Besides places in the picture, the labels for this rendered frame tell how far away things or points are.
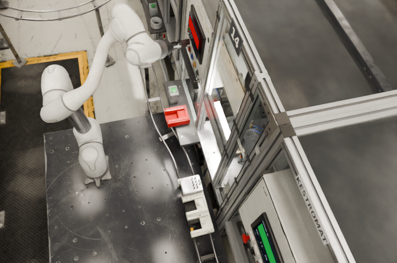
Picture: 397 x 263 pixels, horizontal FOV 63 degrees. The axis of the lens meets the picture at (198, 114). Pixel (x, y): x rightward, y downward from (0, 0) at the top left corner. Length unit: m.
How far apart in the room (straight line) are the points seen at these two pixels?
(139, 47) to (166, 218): 1.25
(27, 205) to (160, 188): 1.31
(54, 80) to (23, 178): 1.65
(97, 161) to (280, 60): 1.38
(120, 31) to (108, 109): 2.03
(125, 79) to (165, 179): 1.59
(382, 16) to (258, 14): 0.54
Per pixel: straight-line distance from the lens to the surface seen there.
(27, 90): 3.77
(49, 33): 4.24
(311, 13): 1.48
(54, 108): 1.72
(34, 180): 3.27
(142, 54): 1.42
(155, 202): 2.31
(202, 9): 1.64
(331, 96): 1.23
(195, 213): 2.08
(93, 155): 2.18
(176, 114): 2.30
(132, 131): 2.52
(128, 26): 1.48
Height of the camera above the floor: 2.90
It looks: 59 degrees down
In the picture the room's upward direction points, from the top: 10 degrees clockwise
